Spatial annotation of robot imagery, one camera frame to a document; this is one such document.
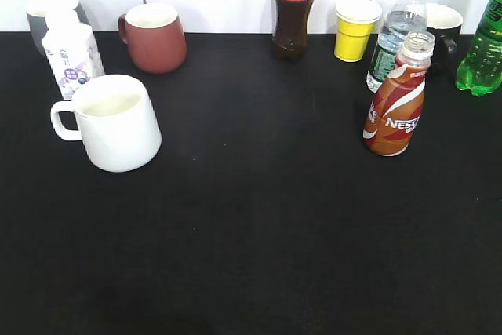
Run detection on grey ceramic mug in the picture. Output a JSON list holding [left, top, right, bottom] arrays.
[[26, 0, 89, 56]]

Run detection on yellow paper cup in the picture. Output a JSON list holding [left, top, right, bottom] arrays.
[[334, 0, 382, 62]]

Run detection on black ceramic mug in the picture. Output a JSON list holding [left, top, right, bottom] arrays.
[[427, 3, 464, 79]]

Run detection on cola bottle red label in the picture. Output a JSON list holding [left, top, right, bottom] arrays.
[[272, 0, 314, 61]]

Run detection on orange Nestle coffee bottle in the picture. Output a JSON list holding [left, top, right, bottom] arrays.
[[362, 31, 435, 157]]

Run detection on clear water bottle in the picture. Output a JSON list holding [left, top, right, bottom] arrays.
[[366, 0, 427, 93]]

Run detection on green sprite bottle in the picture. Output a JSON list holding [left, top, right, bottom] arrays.
[[456, 0, 501, 96]]

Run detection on white ceramic mug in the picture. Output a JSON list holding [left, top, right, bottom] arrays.
[[50, 75, 162, 173]]

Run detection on white purple milk carton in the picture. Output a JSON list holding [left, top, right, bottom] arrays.
[[42, 9, 105, 100]]

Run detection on maroon ceramic mug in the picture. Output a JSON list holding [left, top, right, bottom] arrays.
[[118, 3, 187, 74]]

